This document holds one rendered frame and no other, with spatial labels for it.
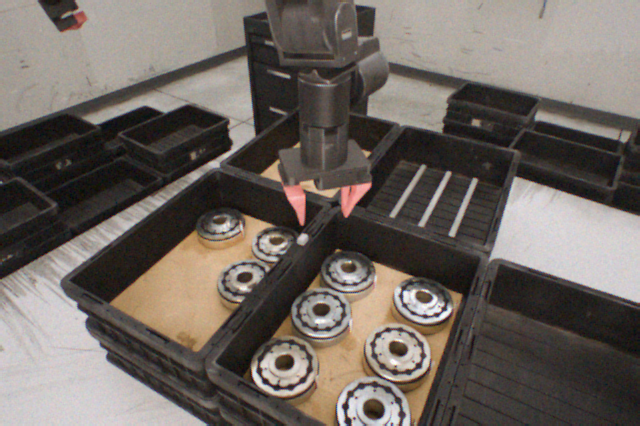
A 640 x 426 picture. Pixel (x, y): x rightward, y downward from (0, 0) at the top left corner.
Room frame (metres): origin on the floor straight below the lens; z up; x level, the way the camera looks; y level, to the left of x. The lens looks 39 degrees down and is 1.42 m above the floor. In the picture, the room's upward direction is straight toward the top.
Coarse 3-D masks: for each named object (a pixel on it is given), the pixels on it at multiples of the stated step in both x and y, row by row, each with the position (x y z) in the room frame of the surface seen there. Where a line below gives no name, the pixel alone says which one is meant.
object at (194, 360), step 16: (208, 176) 0.74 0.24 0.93; (240, 176) 0.74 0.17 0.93; (160, 208) 0.62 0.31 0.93; (144, 224) 0.58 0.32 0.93; (96, 256) 0.49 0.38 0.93; (288, 256) 0.49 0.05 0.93; (80, 272) 0.45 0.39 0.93; (272, 272) 0.45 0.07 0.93; (64, 288) 0.42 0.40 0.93; (80, 288) 0.42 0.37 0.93; (256, 288) 0.42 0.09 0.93; (80, 304) 0.40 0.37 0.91; (96, 304) 0.39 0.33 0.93; (240, 304) 0.39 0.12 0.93; (112, 320) 0.37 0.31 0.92; (128, 320) 0.36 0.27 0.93; (144, 336) 0.33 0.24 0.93; (160, 336) 0.33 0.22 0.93; (176, 352) 0.31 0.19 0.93; (192, 352) 0.31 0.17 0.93; (208, 352) 0.31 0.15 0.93; (192, 368) 0.29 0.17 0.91
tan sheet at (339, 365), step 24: (312, 288) 0.51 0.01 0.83; (384, 288) 0.51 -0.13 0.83; (360, 312) 0.45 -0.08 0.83; (384, 312) 0.45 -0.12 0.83; (360, 336) 0.40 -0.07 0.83; (432, 336) 0.40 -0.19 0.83; (336, 360) 0.36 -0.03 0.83; (360, 360) 0.36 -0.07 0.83; (336, 384) 0.32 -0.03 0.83; (312, 408) 0.28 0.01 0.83
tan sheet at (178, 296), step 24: (192, 240) 0.64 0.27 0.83; (168, 264) 0.57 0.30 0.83; (192, 264) 0.57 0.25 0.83; (216, 264) 0.57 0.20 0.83; (144, 288) 0.51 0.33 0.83; (168, 288) 0.51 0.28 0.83; (192, 288) 0.51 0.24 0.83; (216, 288) 0.51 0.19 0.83; (144, 312) 0.45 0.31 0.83; (168, 312) 0.45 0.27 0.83; (192, 312) 0.45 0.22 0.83; (216, 312) 0.45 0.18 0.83; (168, 336) 0.40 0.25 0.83; (192, 336) 0.40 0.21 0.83
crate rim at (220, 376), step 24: (360, 216) 0.60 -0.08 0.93; (312, 240) 0.53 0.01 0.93; (432, 240) 0.53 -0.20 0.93; (288, 264) 0.47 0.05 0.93; (480, 264) 0.47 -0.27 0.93; (264, 288) 0.42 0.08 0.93; (480, 288) 0.42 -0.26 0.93; (456, 336) 0.33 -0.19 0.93; (216, 360) 0.30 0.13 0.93; (456, 360) 0.29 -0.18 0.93; (216, 384) 0.27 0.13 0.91; (240, 384) 0.26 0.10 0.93; (264, 408) 0.24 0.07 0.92; (288, 408) 0.23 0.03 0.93; (432, 408) 0.23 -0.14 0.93
